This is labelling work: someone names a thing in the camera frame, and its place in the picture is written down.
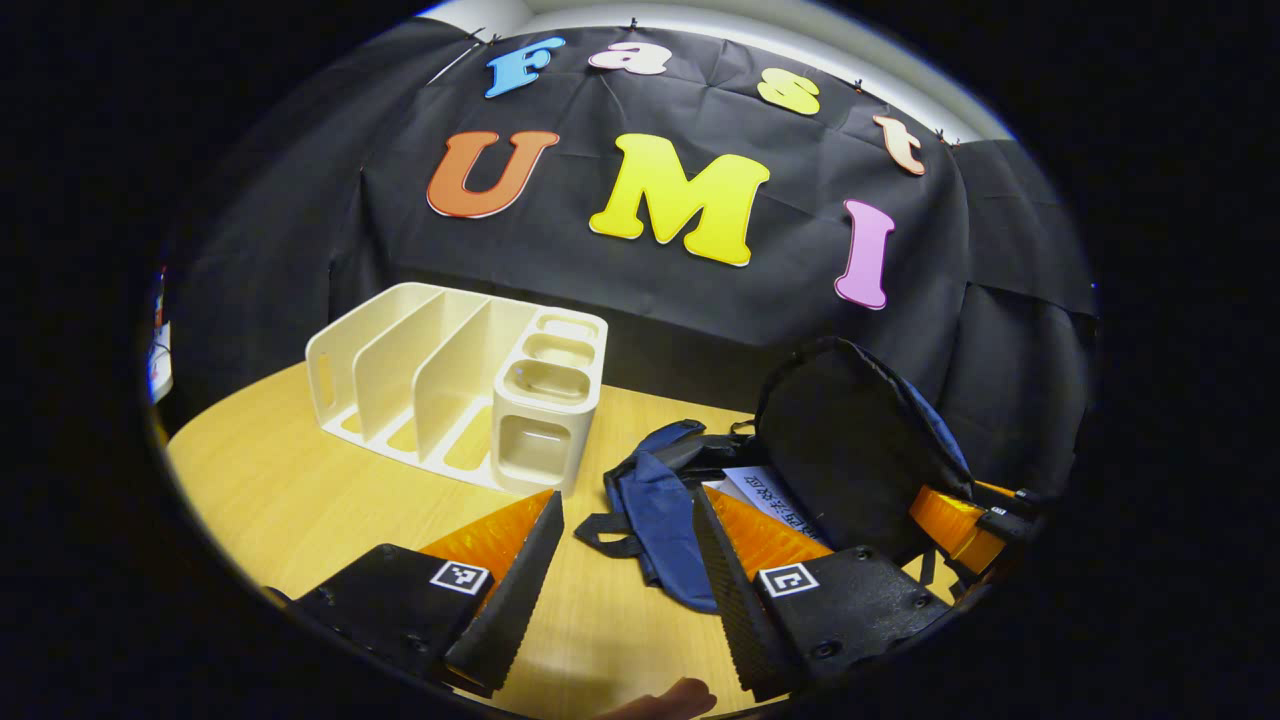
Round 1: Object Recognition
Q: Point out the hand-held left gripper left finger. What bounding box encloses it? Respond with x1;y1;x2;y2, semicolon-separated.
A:
290;490;566;698

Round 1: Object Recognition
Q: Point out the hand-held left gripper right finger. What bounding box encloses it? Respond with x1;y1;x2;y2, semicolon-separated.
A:
692;483;951;701

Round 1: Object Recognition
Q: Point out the purple grey book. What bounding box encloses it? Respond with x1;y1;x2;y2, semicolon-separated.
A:
720;465;831;546

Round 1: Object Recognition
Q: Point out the navy blue schoolbag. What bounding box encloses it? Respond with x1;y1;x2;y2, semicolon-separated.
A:
573;337;976;613

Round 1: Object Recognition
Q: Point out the cream plastic bookshelf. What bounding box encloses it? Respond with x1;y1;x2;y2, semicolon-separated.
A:
305;282;609;496

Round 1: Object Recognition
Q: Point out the black backdrop cloth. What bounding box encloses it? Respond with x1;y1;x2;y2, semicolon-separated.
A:
165;15;1096;501

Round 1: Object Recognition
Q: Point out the computer monitor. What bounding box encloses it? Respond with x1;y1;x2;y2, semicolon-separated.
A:
148;270;173;401

